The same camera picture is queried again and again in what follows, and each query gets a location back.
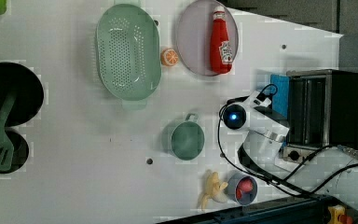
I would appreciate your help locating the green oval colander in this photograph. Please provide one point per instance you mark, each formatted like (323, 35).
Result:
(127, 44)

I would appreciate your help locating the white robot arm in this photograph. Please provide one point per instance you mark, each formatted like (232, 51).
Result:
(258, 133)

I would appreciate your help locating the large black pan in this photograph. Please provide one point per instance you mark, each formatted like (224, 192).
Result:
(28, 89)

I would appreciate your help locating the small black pot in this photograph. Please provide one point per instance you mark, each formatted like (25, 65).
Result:
(21, 151)

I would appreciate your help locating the dark blue table frame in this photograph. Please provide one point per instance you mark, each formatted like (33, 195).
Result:
(289, 210)

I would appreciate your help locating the red ketchup bottle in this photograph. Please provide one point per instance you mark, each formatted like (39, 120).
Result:
(221, 54)

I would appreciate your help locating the orange slice toy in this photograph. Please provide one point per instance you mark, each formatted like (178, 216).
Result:
(169, 57)

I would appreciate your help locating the yellow red emergency button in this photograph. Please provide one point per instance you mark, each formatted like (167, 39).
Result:
(338, 215)

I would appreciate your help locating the green metal cup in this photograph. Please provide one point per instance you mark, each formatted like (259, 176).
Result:
(184, 139)

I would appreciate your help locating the peeled banana toy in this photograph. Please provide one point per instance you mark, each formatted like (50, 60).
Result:
(214, 189)

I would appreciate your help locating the red toy in cup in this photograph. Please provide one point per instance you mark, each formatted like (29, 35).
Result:
(244, 186)

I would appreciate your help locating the grey round plate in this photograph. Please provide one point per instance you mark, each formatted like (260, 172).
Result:
(193, 35)

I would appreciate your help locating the blue-grey small cup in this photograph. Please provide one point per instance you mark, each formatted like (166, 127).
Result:
(246, 198)

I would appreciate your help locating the silver black toaster oven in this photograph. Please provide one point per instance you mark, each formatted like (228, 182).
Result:
(321, 107)

